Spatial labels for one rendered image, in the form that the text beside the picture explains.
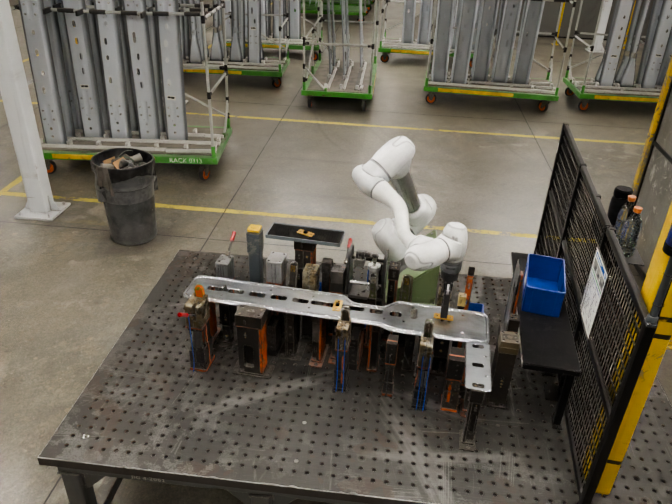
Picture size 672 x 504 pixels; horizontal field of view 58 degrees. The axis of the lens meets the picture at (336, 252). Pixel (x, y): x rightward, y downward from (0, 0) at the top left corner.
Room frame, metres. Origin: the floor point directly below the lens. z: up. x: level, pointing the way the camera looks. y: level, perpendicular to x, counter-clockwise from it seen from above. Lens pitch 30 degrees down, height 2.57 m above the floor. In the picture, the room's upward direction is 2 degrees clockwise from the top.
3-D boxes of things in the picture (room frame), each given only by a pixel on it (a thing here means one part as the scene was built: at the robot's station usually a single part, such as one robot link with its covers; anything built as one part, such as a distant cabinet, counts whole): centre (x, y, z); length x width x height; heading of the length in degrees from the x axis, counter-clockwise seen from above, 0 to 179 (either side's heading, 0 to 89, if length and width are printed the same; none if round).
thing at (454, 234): (2.13, -0.47, 1.40); 0.13 x 0.11 x 0.16; 128
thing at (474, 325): (2.22, 0.01, 1.00); 1.38 x 0.22 x 0.02; 80
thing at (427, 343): (1.95, -0.38, 0.87); 0.12 x 0.09 x 0.35; 170
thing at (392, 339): (2.01, -0.25, 0.84); 0.11 x 0.08 x 0.29; 170
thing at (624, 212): (2.13, -1.13, 1.53); 0.06 x 0.06 x 0.20
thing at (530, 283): (2.32, -0.95, 1.09); 0.30 x 0.17 x 0.13; 164
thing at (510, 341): (1.97, -0.72, 0.88); 0.08 x 0.08 x 0.36; 80
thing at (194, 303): (2.14, 0.59, 0.88); 0.15 x 0.11 x 0.36; 170
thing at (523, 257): (2.26, -0.94, 1.01); 0.90 x 0.22 x 0.03; 170
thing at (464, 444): (1.74, -0.56, 0.84); 0.11 x 0.06 x 0.29; 170
